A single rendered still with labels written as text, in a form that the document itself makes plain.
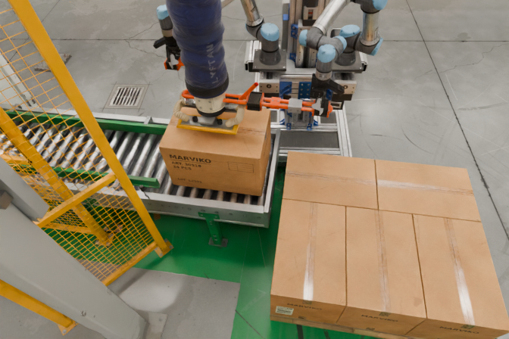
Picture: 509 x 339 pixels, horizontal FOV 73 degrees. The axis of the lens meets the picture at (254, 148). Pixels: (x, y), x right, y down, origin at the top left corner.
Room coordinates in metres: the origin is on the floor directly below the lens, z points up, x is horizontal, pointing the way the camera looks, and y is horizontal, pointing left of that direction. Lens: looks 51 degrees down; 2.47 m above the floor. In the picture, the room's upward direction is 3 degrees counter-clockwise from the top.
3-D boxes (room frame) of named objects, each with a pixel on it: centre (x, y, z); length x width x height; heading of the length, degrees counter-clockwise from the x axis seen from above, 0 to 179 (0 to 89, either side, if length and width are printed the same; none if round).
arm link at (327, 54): (1.30, -0.35, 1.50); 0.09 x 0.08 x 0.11; 143
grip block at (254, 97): (1.36, -0.02, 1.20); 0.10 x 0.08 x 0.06; 167
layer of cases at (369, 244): (0.93, -0.73, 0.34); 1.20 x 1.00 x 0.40; 78
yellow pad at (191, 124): (1.33, 0.25, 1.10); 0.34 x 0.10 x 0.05; 77
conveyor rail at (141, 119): (1.91, 0.96, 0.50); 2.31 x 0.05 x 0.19; 78
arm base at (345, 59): (1.90, -0.63, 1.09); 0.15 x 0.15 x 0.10
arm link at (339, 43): (1.38, -0.39, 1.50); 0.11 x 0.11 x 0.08; 53
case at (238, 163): (1.43, 0.22, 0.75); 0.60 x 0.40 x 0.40; 77
